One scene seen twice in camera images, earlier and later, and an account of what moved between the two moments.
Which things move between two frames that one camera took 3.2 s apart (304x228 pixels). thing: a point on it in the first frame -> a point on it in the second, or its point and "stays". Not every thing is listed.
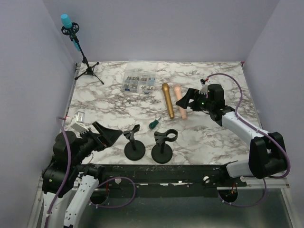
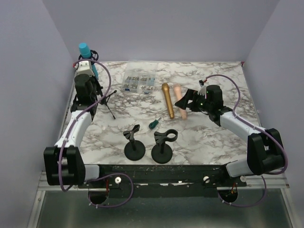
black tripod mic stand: x=71 y=31 -> x=103 y=99
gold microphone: x=166 y=87 stays
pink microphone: x=178 y=93 stays
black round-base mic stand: x=162 y=153 stays
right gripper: x=192 y=93 stays
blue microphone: x=68 y=24 -> x=86 y=52
